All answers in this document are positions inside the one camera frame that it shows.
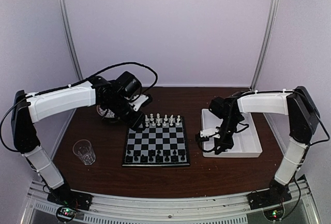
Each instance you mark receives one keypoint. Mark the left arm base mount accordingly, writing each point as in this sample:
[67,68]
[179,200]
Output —
[73,208]

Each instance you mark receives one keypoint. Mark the white chess king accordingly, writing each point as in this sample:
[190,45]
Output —
[158,119]

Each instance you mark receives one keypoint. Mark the left aluminium frame post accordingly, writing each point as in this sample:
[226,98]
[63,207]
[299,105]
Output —
[69,39]

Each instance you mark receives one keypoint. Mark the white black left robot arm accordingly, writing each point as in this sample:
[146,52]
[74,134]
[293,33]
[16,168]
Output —
[122,96]

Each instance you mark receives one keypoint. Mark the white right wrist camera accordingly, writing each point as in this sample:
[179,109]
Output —
[206,134]

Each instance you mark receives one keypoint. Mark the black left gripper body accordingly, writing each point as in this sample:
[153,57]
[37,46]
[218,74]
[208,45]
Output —
[131,121]

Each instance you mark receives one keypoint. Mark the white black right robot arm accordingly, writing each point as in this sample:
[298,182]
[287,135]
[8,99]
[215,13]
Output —
[293,117]

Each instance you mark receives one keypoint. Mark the white plastic tray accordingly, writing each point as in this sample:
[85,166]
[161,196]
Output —
[246,143]

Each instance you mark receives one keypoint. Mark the front aluminium rail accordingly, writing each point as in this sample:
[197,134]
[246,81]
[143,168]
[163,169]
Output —
[221,209]

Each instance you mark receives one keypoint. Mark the right aluminium frame post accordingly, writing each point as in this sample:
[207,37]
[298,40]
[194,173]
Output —
[272,13]

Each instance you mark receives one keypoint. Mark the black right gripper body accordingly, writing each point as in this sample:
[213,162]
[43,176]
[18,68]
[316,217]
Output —
[230,124]

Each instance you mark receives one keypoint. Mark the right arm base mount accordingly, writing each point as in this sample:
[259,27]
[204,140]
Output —
[269,202]

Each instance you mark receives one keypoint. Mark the clear drinking glass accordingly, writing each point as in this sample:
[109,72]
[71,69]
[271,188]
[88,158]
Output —
[84,151]

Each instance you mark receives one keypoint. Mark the aluminium frame post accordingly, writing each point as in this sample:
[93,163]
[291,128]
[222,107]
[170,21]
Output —
[69,39]
[272,13]

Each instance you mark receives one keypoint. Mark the floral ceramic plate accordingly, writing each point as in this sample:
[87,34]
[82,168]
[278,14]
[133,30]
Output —
[105,113]

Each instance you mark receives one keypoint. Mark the black white chessboard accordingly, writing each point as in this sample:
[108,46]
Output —
[164,136]

